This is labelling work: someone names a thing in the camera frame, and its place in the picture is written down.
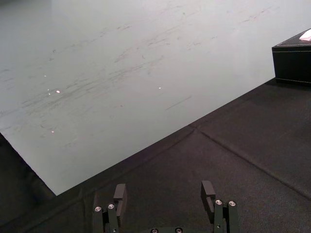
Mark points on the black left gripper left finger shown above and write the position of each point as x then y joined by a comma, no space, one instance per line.
120,201

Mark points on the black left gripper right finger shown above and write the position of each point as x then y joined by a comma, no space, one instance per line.
209,196

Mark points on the black table cloth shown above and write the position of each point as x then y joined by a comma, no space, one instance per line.
194,174

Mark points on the black stitched tissue box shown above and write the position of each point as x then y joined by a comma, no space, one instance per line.
292,61

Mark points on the white tissue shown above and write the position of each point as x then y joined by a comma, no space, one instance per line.
305,37

